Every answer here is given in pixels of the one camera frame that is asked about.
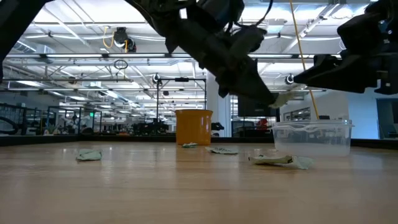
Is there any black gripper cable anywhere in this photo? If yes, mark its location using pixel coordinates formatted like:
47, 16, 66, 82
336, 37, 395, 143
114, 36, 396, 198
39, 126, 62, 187
254, 0, 275, 28

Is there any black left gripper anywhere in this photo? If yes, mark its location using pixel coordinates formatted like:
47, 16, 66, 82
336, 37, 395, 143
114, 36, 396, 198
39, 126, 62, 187
169, 18, 278, 106

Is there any orange plastic cup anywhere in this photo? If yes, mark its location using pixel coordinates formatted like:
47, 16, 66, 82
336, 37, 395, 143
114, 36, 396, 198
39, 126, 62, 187
175, 109, 214, 146

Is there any black metal frame stand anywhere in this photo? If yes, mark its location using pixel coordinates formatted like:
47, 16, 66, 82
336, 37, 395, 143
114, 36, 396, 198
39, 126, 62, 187
155, 77, 208, 125

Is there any flat white green sweetener packet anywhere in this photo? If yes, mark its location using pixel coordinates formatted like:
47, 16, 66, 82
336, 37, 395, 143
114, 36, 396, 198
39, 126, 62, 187
205, 146, 239, 156

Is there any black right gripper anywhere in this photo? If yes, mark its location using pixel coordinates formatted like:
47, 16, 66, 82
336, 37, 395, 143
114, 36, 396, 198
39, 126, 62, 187
294, 51, 398, 96

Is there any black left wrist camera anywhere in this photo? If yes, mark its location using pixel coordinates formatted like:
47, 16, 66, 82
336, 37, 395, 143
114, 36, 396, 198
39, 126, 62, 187
197, 0, 268, 60

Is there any black table edge rail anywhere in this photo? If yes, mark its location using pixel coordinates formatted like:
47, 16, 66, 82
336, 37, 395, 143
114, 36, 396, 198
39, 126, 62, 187
0, 134, 398, 149

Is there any black hanging cable reel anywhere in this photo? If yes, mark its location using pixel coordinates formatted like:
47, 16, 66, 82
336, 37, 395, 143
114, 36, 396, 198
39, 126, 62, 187
112, 27, 138, 54

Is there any pale green sweetener packet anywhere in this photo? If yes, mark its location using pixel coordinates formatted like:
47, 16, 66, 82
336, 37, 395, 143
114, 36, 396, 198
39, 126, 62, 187
269, 91, 295, 110

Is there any white pillar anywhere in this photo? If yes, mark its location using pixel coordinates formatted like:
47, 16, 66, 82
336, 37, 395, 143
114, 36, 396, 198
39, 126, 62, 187
206, 70, 233, 138

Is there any pale teal sweetener packet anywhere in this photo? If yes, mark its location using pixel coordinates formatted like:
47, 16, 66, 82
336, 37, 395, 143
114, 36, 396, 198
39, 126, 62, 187
289, 155, 315, 170

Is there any black cable loop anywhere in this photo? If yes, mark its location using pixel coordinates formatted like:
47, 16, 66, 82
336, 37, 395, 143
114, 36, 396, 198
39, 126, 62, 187
113, 58, 129, 71

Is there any yellow hanging cable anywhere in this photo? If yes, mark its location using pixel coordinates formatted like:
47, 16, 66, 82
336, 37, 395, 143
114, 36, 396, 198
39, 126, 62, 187
289, 0, 320, 121

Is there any black monitor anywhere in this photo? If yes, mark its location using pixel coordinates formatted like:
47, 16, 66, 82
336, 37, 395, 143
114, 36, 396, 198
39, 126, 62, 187
237, 92, 280, 118

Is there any crumpled white sweetener packet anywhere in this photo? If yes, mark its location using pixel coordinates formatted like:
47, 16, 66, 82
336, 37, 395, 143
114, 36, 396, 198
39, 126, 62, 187
248, 154, 294, 166

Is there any clear plastic bin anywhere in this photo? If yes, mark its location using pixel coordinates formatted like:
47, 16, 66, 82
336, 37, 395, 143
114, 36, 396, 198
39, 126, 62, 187
271, 119, 355, 157

